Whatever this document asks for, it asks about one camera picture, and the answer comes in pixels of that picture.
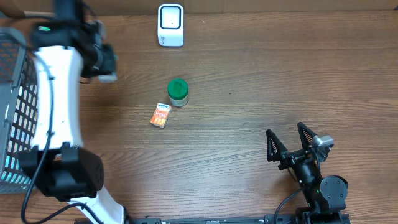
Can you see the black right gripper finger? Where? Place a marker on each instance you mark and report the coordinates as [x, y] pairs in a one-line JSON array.
[[306, 136], [276, 151]]

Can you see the grey plastic mesh basket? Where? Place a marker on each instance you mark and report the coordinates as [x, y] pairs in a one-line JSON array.
[[18, 109]]

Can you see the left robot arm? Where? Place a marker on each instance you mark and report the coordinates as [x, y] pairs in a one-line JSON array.
[[67, 48]]

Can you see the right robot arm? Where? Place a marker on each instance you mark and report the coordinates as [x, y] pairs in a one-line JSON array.
[[325, 196]]

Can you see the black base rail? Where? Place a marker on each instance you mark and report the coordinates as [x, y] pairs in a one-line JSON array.
[[211, 220]]

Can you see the green lid white jar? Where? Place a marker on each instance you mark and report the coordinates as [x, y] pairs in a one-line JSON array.
[[178, 92]]

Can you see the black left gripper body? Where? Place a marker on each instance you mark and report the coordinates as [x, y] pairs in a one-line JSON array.
[[109, 59]]

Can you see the white barcode scanner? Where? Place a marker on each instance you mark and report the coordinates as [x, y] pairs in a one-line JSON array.
[[170, 25]]

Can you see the orange tissue pack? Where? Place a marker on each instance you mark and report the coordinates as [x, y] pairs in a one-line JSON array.
[[161, 115]]

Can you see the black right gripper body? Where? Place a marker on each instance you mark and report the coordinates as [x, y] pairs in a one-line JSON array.
[[293, 158]]

